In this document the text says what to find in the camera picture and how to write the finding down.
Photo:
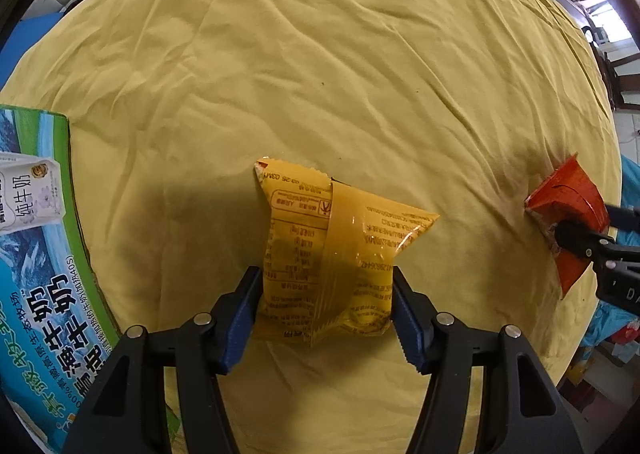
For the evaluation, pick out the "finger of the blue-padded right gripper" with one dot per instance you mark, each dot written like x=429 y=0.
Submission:
x=624 y=219
x=583 y=242

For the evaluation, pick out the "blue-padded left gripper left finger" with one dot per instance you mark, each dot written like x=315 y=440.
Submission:
x=225 y=328

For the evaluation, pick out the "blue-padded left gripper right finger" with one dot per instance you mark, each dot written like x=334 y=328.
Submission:
x=520 y=412

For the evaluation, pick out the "orange snack packet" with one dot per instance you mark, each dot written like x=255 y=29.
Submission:
x=563 y=206

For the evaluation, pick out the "yellow snack packet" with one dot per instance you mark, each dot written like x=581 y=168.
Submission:
x=330 y=254

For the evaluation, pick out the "open cardboard box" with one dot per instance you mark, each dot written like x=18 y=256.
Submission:
x=71 y=380

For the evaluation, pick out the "dark wooden chair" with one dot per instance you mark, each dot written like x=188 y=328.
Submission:
x=617 y=84

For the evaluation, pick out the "yellow table cloth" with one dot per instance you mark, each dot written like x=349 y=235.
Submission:
x=457 y=107

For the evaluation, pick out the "blue foam mat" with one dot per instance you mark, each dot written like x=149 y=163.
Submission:
x=26 y=34

